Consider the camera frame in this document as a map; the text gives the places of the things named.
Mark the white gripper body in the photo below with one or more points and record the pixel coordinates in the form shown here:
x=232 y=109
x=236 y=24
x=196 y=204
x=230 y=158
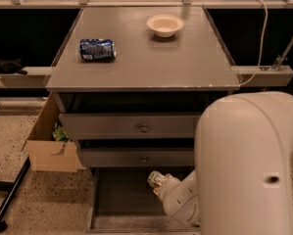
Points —
x=170 y=186

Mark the green 7up can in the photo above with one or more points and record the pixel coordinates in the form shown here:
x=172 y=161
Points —
x=156 y=179

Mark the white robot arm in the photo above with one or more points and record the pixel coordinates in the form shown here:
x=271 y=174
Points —
x=241 y=183

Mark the grey bottom drawer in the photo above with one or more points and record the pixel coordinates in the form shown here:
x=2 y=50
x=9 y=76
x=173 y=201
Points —
x=124 y=204

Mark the grey drawer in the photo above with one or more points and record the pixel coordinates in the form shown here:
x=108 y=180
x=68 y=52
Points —
x=124 y=204
x=129 y=126
x=136 y=157

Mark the grey middle drawer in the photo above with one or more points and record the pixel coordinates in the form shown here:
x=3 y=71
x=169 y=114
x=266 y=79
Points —
x=136 y=157

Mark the grey drawer cabinet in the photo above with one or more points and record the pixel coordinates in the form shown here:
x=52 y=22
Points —
x=183 y=73

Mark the grey top drawer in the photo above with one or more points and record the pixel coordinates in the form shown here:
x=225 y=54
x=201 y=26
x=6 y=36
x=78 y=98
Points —
x=129 y=126

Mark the blue pepsi can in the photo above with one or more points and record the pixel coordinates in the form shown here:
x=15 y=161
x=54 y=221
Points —
x=95 y=49

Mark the green snack bag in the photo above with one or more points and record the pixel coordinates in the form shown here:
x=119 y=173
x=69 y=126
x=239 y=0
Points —
x=59 y=133

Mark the cardboard box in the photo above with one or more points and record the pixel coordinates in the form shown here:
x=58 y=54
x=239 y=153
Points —
x=44 y=151

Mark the white paper bowl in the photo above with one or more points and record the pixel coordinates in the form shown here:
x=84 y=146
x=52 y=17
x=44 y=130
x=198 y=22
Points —
x=165 y=25

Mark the metal diagonal brace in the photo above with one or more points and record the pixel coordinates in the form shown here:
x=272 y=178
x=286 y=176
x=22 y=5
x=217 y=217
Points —
x=280 y=58

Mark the black floor stand bar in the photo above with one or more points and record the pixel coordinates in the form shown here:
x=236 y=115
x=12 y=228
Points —
x=10 y=189

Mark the black object on rail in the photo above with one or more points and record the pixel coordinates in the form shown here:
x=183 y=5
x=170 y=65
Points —
x=11 y=66

